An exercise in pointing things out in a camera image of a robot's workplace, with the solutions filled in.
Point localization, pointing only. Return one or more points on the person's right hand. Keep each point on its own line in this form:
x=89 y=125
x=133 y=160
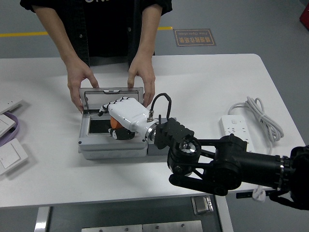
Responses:
x=77 y=75

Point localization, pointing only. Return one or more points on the red crate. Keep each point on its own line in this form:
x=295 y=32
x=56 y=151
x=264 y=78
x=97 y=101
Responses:
x=305 y=15

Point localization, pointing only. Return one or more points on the person's left hand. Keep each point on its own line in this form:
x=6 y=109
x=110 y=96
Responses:
x=146 y=70

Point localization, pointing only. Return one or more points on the grey box with clear lid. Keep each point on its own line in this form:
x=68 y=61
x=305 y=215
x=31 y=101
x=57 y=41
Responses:
x=111 y=147

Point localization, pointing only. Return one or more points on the person's left forearm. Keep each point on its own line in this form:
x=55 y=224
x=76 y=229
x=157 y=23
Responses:
x=147 y=36

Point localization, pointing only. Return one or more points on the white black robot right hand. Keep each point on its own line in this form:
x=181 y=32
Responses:
x=128 y=112

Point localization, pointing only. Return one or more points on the white power strip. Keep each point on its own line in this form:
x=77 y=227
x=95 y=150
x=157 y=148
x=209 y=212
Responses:
x=231 y=125

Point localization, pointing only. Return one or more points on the grey cube with round hole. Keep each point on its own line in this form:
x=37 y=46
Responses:
x=154 y=151

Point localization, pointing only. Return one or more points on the person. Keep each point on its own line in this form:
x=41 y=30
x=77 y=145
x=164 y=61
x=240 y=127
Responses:
x=108 y=24

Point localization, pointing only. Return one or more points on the grey metal plate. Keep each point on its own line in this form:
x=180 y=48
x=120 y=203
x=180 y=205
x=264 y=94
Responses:
x=111 y=228
x=172 y=227

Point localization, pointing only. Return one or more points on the white table leg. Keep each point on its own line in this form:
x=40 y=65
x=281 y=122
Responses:
x=42 y=220
x=224 y=215

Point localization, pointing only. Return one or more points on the person's right forearm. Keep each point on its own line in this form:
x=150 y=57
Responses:
x=55 y=33

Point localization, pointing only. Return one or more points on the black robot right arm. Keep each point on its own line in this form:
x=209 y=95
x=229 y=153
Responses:
x=229 y=159

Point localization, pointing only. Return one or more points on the yellow floor tape line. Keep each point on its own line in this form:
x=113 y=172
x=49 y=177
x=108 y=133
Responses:
x=24 y=34

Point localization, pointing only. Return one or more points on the brown floor sign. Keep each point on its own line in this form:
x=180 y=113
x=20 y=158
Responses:
x=194 y=37

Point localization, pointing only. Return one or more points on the grey metal table bracket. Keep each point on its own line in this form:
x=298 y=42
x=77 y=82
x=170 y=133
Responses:
x=202 y=205

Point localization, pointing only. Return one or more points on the orange cylinder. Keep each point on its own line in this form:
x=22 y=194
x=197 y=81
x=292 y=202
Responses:
x=114 y=122

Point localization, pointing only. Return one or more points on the black table control panel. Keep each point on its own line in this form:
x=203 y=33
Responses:
x=243 y=194

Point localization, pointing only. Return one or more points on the white switch panel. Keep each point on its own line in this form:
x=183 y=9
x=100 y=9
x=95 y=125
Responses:
x=12 y=154
x=9 y=105
x=4 y=124

